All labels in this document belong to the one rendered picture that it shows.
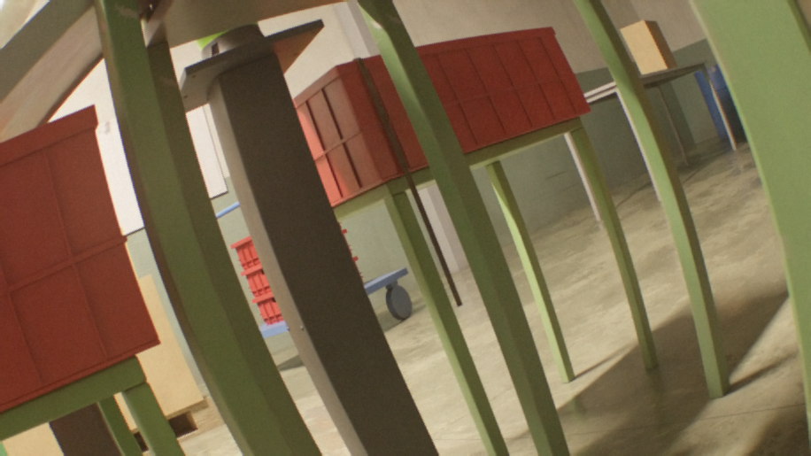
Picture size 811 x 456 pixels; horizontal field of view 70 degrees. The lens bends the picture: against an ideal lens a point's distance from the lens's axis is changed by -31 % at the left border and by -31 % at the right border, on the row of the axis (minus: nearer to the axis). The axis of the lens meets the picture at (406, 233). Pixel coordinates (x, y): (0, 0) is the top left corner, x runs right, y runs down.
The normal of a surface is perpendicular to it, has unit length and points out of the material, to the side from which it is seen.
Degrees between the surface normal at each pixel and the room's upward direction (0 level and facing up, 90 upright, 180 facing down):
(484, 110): 90
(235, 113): 90
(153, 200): 90
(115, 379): 90
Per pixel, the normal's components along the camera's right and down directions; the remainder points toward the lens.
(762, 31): -0.76, 0.32
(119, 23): 0.54, -0.19
